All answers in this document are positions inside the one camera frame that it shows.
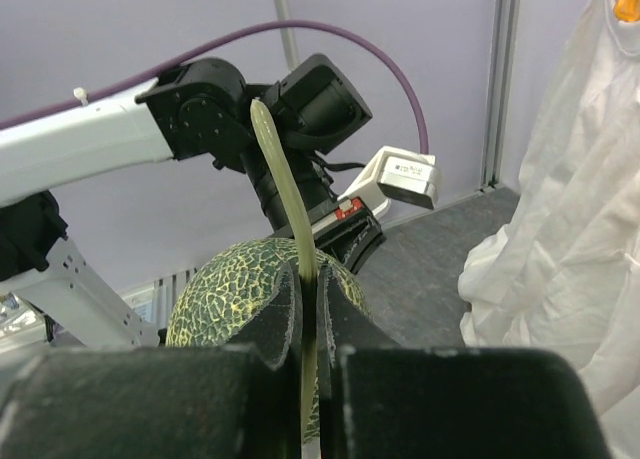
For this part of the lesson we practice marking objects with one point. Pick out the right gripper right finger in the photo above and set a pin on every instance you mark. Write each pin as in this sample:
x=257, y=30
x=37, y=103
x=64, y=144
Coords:
x=382, y=400

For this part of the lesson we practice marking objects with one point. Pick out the white t-shirt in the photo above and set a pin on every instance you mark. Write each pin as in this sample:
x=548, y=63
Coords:
x=563, y=273

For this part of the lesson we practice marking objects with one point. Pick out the orange clothes hanger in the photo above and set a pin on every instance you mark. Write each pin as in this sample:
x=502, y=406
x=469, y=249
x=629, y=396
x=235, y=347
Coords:
x=627, y=10

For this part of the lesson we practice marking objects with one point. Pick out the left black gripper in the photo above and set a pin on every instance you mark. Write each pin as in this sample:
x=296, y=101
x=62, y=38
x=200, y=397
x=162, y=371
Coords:
x=346, y=227

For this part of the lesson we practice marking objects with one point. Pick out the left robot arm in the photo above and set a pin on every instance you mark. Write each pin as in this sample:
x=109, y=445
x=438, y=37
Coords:
x=189, y=110

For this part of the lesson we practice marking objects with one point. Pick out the green melon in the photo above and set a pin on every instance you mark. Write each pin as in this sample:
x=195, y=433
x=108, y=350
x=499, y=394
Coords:
x=238, y=284

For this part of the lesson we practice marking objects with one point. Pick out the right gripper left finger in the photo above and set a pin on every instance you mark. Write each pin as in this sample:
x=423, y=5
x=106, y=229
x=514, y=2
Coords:
x=239, y=400

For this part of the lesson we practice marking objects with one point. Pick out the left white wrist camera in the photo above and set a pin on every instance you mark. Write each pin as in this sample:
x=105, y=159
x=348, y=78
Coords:
x=396, y=174

